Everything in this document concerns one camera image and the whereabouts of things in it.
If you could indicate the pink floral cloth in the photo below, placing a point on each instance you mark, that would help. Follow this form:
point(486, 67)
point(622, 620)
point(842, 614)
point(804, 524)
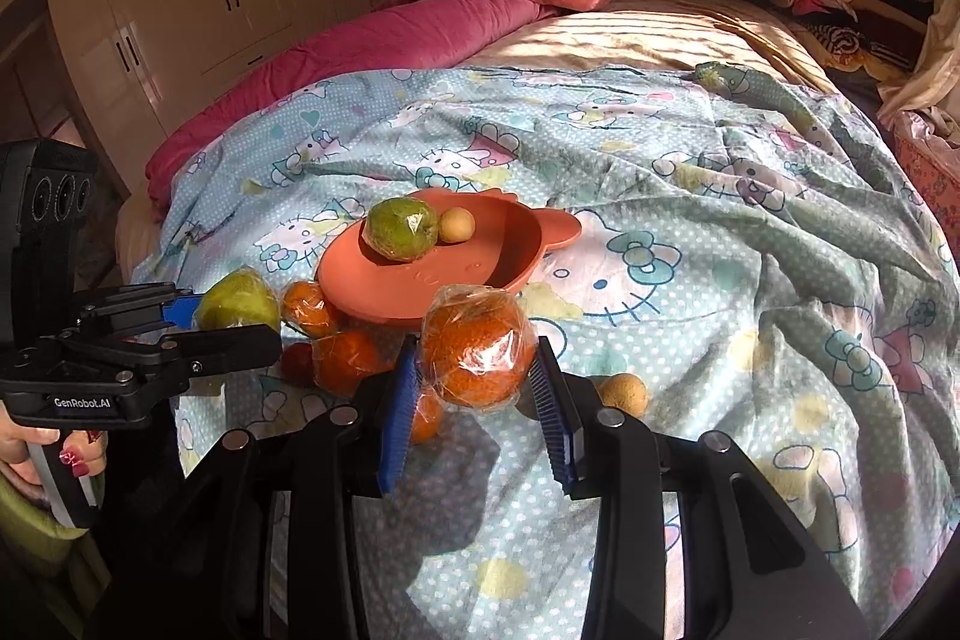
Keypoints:
point(931, 162)

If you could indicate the orange bear-shaped plate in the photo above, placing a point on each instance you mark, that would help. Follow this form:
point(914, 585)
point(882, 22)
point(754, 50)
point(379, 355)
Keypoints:
point(509, 241)

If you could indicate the pile of folded clothes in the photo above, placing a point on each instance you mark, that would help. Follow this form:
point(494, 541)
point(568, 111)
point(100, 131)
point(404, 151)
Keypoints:
point(882, 38)

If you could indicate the small tan longan fruit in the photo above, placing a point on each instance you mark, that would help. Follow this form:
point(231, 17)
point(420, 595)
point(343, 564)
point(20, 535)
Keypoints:
point(456, 226)
point(626, 392)

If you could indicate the green fruit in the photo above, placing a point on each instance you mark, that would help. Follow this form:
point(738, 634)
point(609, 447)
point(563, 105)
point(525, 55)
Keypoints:
point(241, 298)
point(401, 229)

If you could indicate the cream curtain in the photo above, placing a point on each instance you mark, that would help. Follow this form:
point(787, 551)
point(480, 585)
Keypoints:
point(935, 75)

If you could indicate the red tomato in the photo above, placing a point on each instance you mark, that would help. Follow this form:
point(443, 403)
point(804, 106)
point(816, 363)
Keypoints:
point(297, 364)

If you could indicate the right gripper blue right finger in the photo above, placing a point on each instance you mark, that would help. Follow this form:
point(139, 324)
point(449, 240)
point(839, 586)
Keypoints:
point(558, 416)

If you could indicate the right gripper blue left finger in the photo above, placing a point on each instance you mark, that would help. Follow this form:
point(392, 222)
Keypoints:
point(400, 414)

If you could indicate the pink duvet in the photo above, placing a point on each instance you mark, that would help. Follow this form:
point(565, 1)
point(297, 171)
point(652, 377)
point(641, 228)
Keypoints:
point(413, 34)

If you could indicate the beige bed sheet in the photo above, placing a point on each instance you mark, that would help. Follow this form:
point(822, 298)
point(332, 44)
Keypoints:
point(661, 35)

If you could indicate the black camera box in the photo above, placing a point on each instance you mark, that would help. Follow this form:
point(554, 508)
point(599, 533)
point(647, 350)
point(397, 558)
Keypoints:
point(47, 187)

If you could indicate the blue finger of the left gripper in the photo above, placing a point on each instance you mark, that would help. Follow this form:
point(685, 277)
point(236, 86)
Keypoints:
point(220, 352)
point(180, 312)

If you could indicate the Hello Kitty blue quilt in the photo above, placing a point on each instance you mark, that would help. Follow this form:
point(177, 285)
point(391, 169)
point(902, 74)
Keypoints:
point(751, 250)

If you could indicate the large orange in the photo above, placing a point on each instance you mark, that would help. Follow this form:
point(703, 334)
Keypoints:
point(476, 346)

